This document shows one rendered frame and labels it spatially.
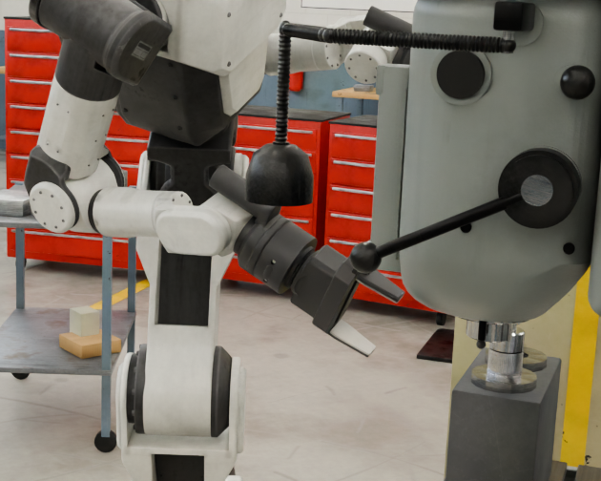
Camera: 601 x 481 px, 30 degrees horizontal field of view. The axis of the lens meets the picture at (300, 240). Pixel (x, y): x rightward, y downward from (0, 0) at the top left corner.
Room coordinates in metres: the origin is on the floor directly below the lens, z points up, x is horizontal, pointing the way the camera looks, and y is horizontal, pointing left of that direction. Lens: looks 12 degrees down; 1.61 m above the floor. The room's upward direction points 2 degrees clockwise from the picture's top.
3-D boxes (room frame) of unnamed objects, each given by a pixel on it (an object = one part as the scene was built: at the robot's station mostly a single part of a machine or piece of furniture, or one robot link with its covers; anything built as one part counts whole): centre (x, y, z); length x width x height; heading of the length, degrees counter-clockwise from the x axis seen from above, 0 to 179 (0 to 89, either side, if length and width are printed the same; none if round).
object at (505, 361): (1.51, -0.29, 1.14); 0.05 x 0.05 x 0.06
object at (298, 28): (1.10, 0.00, 1.58); 0.17 x 0.01 x 0.01; 15
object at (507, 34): (0.99, -0.17, 1.60); 0.08 x 0.02 x 0.04; 162
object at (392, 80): (1.17, -0.09, 1.45); 0.04 x 0.04 x 0.21; 72
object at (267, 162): (1.19, 0.02, 1.43); 0.07 x 0.07 x 0.06
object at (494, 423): (1.56, -0.31, 1.02); 0.22 x 0.12 x 0.20; 161
